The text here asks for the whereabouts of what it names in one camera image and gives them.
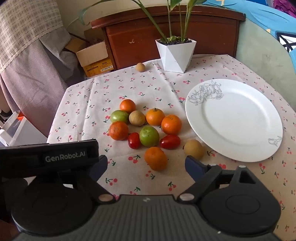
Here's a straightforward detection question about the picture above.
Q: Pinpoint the blue printed blanket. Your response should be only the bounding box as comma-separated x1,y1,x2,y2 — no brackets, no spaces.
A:
203,0,296,54

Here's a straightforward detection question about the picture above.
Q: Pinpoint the orange mandarin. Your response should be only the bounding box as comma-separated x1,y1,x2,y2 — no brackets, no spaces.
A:
146,108,165,126
109,121,129,141
144,147,168,171
120,99,136,114
161,114,182,136

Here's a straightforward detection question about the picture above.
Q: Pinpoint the white plate with grey flowers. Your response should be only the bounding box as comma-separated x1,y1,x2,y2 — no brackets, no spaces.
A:
185,79,284,163

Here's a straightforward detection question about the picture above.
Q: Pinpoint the white faceted plant pot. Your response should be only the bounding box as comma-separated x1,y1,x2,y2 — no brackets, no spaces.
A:
155,39,197,74

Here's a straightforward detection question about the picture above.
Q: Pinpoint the purple grey checked cloth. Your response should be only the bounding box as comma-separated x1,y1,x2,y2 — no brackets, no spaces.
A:
0,28,86,137

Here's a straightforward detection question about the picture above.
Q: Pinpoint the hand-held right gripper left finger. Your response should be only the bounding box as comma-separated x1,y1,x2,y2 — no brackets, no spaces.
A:
61,155,116,205

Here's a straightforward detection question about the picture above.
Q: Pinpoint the beige checked cloth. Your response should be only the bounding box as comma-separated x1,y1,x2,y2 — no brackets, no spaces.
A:
0,0,67,72

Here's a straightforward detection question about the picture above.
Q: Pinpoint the green leafy plant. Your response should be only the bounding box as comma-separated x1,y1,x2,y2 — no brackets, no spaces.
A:
79,0,208,44

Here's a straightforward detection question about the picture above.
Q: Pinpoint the pale green sofa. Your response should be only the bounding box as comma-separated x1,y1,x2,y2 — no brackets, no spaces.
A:
236,17,296,98

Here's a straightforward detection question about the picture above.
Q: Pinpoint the plain brown cardboard box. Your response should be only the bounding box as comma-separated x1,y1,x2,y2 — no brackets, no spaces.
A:
63,29,105,54

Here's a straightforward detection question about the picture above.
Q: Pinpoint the white storage box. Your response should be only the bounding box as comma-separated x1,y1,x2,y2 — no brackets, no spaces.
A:
0,111,48,147

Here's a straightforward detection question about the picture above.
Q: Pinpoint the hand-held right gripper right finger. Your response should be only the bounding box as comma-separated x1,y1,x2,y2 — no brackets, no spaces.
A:
177,155,262,203

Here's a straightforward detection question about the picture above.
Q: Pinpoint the red cherry tomato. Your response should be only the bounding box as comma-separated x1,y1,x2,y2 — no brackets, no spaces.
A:
159,135,181,150
128,132,141,149

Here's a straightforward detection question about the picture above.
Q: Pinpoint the dark wooden cabinet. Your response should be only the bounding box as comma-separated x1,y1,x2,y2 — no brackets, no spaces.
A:
90,6,246,70

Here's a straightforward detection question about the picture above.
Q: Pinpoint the cardboard box with yellow label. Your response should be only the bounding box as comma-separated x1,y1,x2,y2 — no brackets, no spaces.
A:
76,41,115,77

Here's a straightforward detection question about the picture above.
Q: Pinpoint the green jujube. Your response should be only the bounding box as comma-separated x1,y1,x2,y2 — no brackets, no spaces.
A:
110,110,129,124
139,126,160,147

